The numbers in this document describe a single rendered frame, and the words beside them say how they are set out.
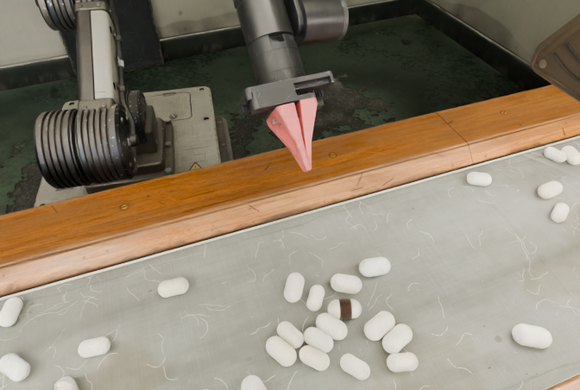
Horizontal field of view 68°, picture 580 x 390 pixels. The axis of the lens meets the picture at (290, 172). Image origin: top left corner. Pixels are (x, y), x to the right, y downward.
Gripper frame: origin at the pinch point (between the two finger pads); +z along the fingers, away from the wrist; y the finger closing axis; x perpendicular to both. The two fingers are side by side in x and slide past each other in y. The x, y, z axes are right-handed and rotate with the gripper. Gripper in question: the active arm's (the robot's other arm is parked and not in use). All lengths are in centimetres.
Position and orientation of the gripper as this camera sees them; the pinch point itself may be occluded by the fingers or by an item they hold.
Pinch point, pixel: (305, 164)
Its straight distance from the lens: 49.4
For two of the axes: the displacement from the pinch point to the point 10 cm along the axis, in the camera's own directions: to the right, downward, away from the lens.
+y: 9.4, -2.4, 2.5
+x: -2.2, 1.4, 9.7
